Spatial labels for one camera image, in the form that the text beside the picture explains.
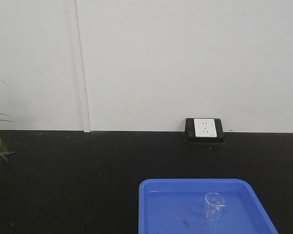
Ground blue plastic tray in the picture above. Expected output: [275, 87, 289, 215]
[138, 178, 278, 234]

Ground white power socket black base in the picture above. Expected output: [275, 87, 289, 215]
[185, 118, 224, 144]

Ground clear glass beaker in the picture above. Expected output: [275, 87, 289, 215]
[204, 192, 226, 222]

